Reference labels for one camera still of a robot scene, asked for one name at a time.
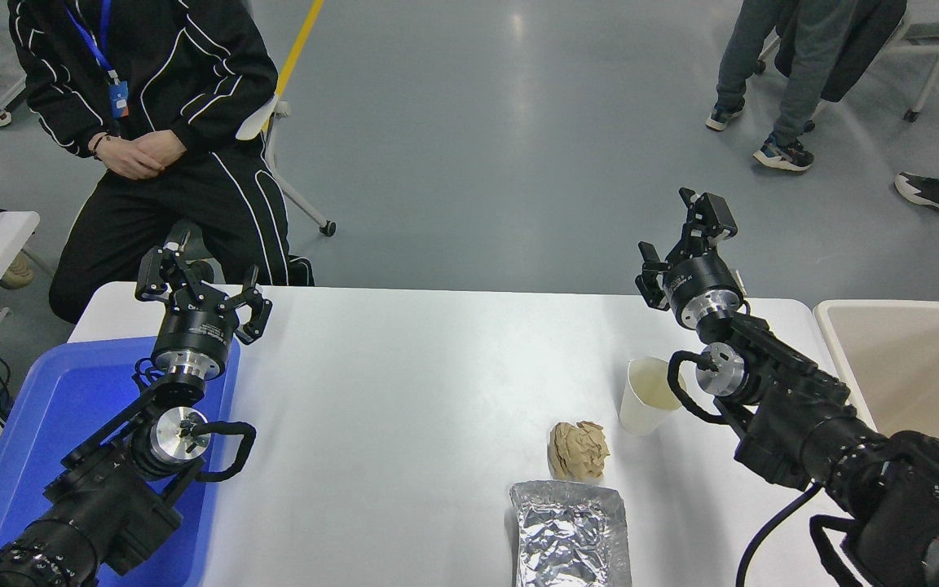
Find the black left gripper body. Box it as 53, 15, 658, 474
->
152, 297, 240, 368

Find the large pale plastic bin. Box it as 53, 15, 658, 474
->
813, 299, 939, 457

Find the dark hanging jacket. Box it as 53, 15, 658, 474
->
775, 0, 909, 104

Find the silver foil tray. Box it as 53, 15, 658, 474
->
509, 479, 633, 587

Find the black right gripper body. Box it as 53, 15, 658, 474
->
663, 249, 744, 316

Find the person's right hand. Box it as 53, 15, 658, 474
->
99, 137, 165, 181

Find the white wheeled office chair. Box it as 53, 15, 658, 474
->
164, 94, 337, 282
755, 0, 939, 131

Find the white paper cup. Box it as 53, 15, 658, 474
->
619, 356, 688, 436

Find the person's left hand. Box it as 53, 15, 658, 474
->
139, 130, 189, 169

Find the crumpled tan paper ball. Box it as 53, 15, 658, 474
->
548, 421, 611, 482

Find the blue plastic tray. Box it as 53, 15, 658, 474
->
0, 336, 242, 587

